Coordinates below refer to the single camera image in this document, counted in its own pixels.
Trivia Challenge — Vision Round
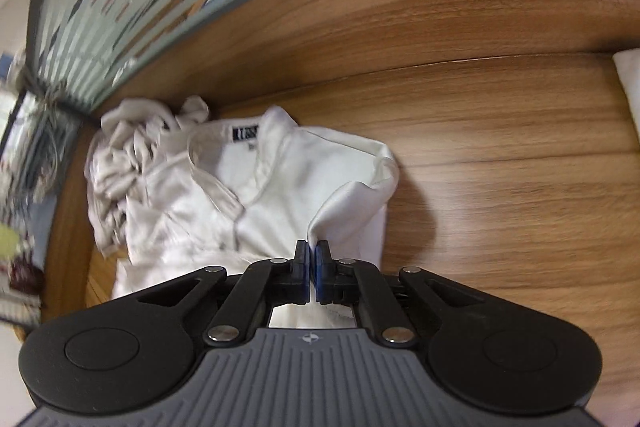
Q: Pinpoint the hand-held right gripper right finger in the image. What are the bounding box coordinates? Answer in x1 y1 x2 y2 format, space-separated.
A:
314 239 493 348

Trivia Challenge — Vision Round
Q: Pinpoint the white satin button shirt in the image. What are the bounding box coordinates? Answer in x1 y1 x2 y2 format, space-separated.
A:
110 106 401 328

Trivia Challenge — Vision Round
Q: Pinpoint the crumpled beige garment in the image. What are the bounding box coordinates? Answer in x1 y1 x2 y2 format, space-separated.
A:
86 96 211 258

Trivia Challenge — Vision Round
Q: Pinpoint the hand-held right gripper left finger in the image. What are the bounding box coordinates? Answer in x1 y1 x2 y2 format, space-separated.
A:
137 239 312 348

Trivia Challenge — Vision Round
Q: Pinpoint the folded beige garment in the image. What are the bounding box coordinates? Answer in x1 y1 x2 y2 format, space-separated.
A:
612 48 640 118

